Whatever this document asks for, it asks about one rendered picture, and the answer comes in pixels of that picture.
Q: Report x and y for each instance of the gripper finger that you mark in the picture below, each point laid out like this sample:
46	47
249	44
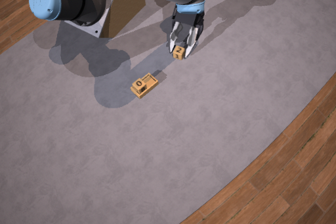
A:
195	33
176	28

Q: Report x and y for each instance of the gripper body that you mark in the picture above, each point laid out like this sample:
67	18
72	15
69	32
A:
189	19

